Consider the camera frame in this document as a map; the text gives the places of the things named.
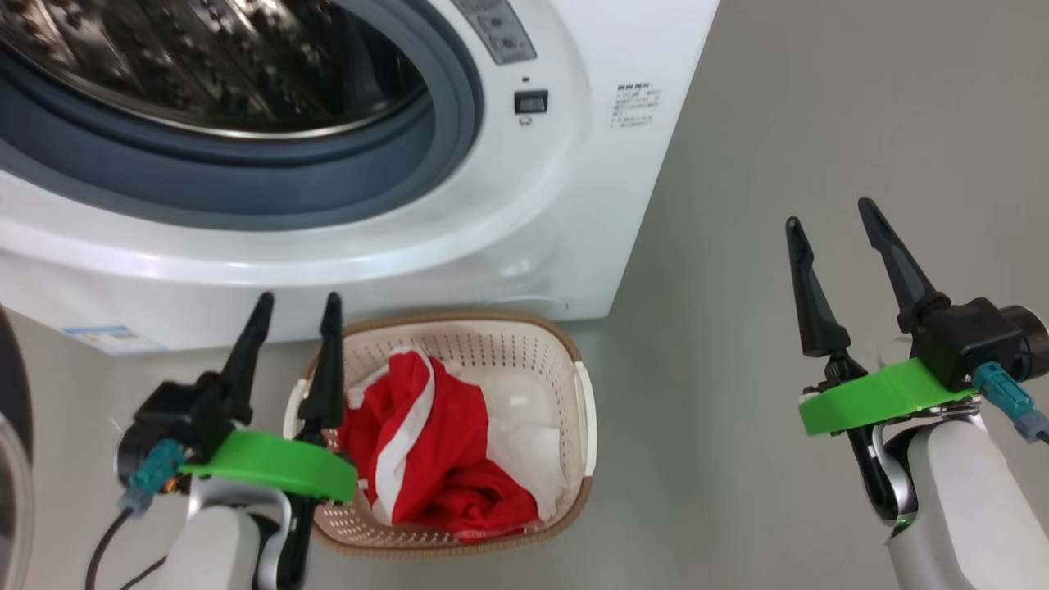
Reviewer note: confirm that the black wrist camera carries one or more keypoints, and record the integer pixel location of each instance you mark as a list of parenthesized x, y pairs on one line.
[(168, 418), (975, 336)]

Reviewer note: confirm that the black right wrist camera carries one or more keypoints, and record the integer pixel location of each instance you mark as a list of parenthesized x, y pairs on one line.
[(975, 336)]

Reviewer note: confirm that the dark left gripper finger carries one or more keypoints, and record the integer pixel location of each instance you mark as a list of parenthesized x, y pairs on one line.
[(242, 369), (330, 377)]

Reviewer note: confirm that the grey warning label sticker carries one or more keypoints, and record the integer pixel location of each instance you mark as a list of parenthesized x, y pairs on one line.
[(496, 29)]

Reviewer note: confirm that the blue energy label sticker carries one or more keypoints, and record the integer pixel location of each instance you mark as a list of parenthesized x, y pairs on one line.
[(111, 338)]

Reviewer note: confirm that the white front-load washing machine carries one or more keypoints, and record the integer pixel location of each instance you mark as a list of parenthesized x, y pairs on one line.
[(574, 246)]

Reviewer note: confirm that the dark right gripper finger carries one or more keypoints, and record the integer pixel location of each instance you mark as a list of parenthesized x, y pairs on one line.
[(819, 319), (905, 279)]

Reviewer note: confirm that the cream plastic basket brown rim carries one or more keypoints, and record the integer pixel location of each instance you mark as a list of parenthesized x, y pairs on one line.
[(524, 352)]

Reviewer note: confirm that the washing machine door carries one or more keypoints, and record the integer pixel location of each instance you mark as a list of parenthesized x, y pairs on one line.
[(12, 492)]

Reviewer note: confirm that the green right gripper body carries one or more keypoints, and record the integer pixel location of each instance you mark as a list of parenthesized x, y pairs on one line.
[(877, 397)]

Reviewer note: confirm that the stainless steel washer drum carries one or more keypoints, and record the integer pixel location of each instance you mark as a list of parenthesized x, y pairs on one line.
[(205, 65)]

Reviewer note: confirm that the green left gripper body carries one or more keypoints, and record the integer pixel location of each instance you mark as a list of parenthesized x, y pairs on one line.
[(270, 463)]

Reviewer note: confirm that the red and white garment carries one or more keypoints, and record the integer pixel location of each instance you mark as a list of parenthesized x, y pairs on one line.
[(442, 426)]

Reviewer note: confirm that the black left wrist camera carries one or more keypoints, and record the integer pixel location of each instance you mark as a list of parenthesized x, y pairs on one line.
[(168, 418)]

